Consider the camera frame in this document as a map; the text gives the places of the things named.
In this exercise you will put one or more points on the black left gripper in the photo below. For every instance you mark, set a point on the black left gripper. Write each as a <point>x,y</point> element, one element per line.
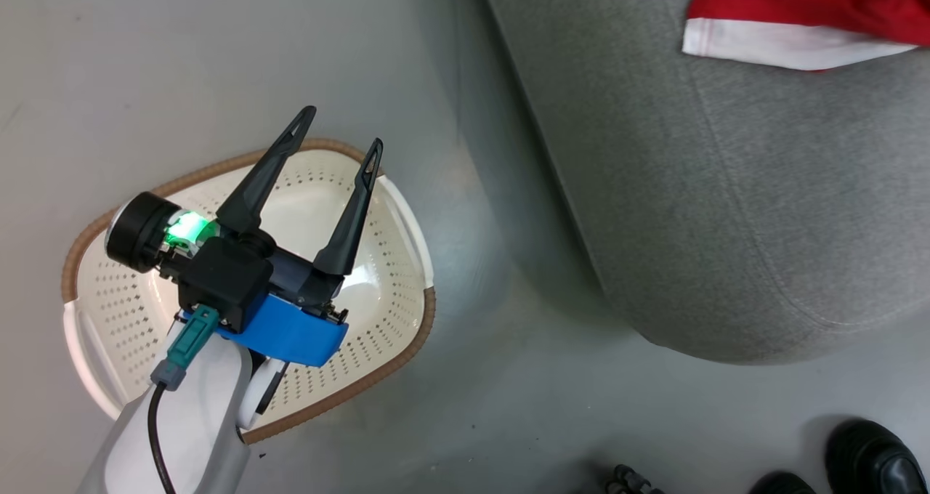
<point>142,229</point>

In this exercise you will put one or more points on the red and white garment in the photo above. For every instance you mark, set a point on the red and white garment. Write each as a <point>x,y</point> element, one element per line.
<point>785,14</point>

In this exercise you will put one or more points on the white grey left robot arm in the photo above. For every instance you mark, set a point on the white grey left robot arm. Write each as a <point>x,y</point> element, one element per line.
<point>203,421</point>

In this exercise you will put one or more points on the cream perforated laundry basket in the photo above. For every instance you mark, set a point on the cream perforated laundry basket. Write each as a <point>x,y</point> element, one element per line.
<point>378,276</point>

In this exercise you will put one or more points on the grey fabric sofa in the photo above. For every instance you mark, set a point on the grey fabric sofa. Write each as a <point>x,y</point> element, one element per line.
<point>726,189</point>

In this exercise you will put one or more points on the small black shoe tip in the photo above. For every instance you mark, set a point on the small black shoe tip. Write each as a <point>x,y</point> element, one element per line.
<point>781,484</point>

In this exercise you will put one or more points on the large black leather shoe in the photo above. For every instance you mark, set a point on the large black leather shoe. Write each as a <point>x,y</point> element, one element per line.
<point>872,458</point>

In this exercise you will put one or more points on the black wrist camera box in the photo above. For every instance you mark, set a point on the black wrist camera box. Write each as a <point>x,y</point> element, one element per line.
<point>221,280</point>

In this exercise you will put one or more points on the blue camera bracket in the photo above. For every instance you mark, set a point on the blue camera bracket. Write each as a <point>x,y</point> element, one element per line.
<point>298,338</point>

